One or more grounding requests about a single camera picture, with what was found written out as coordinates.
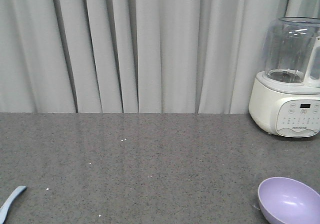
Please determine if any white blender with glass jar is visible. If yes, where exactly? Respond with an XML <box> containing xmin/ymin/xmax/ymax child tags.
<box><xmin>248</xmin><ymin>17</ymin><xmax>320</xmax><ymax>138</ymax></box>

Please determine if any light blue plastic spoon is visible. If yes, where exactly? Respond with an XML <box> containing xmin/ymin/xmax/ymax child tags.
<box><xmin>0</xmin><ymin>185</ymin><xmax>27</xmax><ymax>224</ymax></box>

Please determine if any purple plastic bowl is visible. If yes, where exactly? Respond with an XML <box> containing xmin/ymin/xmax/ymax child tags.
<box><xmin>257</xmin><ymin>177</ymin><xmax>320</xmax><ymax>224</ymax></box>

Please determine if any grey pleated curtain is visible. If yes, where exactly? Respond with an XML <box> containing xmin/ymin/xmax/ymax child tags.
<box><xmin>0</xmin><ymin>0</ymin><xmax>320</xmax><ymax>114</ymax></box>

